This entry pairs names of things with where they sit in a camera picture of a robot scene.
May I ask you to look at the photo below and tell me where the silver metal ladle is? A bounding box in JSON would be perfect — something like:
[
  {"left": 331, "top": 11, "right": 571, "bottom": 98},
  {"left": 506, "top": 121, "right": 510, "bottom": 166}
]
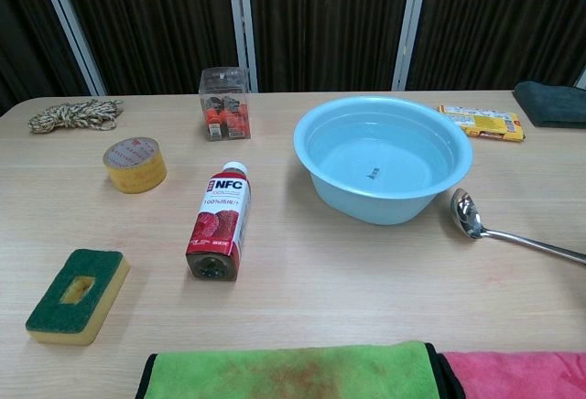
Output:
[{"left": 450, "top": 187, "right": 586, "bottom": 265}]

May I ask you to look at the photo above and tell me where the large light blue basin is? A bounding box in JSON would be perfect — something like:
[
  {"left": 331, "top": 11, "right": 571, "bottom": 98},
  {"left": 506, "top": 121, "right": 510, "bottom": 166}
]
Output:
[{"left": 292, "top": 95, "right": 474, "bottom": 227}]

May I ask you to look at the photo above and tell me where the red NFC juice bottle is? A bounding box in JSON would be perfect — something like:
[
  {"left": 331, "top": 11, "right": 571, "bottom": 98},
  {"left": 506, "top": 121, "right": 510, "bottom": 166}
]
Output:
[{"left": 185, "top": 160, "right": 253, "bottom": 282}]

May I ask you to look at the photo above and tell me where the clear box with orange parts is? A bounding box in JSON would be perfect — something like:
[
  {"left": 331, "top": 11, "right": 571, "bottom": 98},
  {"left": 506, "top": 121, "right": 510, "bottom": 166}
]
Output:
[{"left": 198, "top": 66, "right": 252, "bottom": 143}]

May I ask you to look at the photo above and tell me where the yellow tape roll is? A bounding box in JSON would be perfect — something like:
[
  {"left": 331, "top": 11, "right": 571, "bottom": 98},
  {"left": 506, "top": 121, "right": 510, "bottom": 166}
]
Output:
[{"left": 102, "top": 136, "right": 168, "bottom": 195}]

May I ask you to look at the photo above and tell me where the dark brown ribbed curtain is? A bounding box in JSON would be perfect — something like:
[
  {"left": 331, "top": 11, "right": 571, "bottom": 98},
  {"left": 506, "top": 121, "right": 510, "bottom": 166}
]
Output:
[{"left": 0, "top": 0, "right": 586, "bottom": 116}]

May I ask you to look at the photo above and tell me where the green microfiber cloth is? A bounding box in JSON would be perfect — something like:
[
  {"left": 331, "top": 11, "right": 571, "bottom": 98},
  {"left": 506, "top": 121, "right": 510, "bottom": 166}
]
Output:
[{"left": 136, "top": 340, "right": 441, "bottom": 399}]

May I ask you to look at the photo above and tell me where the yellow flat packet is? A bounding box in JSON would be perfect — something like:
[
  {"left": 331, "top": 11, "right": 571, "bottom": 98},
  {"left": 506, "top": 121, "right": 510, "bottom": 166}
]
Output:
[{"left": 438, "top": 103, "right": 526, "bottom": 145}]

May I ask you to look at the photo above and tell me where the dark grey folded cloth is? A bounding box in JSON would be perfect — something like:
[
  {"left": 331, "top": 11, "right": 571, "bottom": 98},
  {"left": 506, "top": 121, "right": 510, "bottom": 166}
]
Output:
[{"left": 512, "top": 80, "right": 586, "bottom": 129}]

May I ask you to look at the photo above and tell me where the green and yellow sponge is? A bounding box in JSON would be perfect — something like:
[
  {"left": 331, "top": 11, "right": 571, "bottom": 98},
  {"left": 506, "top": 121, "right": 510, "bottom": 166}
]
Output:
[{"left": 25, "top": 248, "right": 132, "bottom": 346}]

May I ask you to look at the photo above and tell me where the pink microfiber cloth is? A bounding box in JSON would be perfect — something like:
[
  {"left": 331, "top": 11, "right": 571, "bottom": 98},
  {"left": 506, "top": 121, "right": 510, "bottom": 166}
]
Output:
[{"left": 434, "top": 350, "right": 586, "bottom": 399}]

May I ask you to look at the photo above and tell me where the grey metal frame post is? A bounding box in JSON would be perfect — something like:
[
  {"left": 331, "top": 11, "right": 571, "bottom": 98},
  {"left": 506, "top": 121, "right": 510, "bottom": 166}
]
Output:
[
  {"left": 224, "top": 0, "right": 259, "bottom": 94},
  {"left": 391, "top": 0, "right": 432, "bottom": 92},
  {"left": 34, "top": 0, "right": 108, "bottom": 97}
]

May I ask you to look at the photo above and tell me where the beige braided rope bundle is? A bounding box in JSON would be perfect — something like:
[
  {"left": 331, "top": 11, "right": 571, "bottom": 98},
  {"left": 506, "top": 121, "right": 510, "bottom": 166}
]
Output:
[{"left": 27, "top": 99, "right": 125, "bottom": 135}]

